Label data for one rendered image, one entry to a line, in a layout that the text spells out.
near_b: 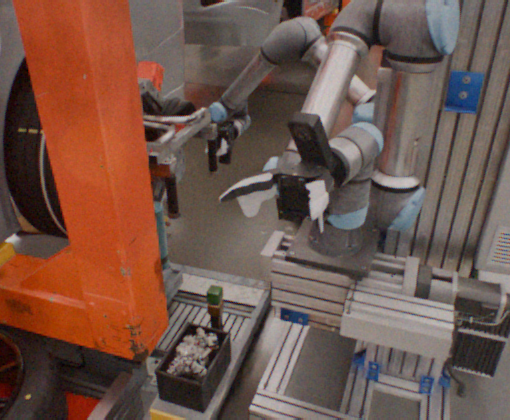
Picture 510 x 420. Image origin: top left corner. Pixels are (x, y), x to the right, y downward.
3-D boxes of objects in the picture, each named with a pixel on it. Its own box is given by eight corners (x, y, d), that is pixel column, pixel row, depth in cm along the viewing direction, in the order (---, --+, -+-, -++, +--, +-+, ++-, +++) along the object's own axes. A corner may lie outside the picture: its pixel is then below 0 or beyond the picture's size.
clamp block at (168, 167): (152, 168, 153) (151, 153, 150) (178, 172, 150) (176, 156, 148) (145, 174, 149) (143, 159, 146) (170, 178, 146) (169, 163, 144)
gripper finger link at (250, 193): (225, 229, 70) (282, 214, 72) (219, 192, 67) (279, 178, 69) (219, 221, 73) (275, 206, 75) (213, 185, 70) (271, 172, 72)
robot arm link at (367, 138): (383, 166, 90) (389, 123, 85) (359, 187, 82) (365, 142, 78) (345, 156, 93) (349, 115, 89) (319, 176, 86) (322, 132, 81)
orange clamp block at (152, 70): (142, 90, 177) (147, 67, 178) (161, 92, 175) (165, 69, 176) (133, 83, 171) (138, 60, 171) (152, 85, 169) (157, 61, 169)
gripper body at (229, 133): (210, 128, 184) (221, 119, 194) (211, 149, 189) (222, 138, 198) (228, 130, 182) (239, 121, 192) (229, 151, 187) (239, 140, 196)
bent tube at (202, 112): (161, 110, 180) (159, 83, 174) (208, 115, 174) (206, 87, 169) (138, 125, 165) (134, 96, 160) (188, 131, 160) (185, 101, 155)
